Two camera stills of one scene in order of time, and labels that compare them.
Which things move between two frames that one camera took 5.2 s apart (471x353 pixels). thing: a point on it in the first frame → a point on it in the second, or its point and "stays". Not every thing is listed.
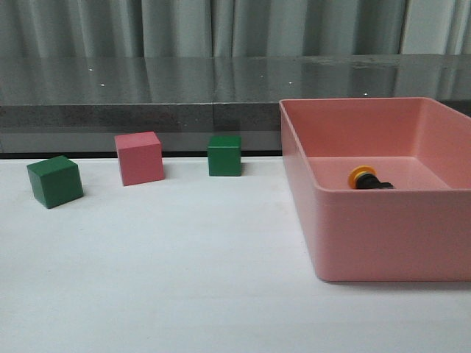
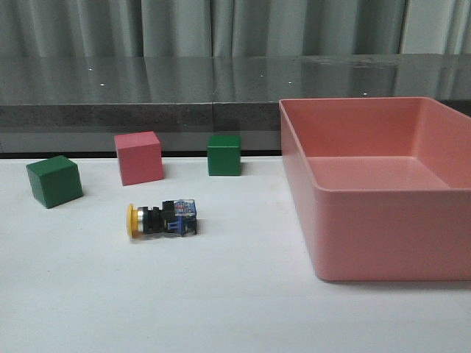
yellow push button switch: (365, 176) → (177, 217)
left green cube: (56, 181) stays
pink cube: (140, 156) stays
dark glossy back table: (77, 105) stays
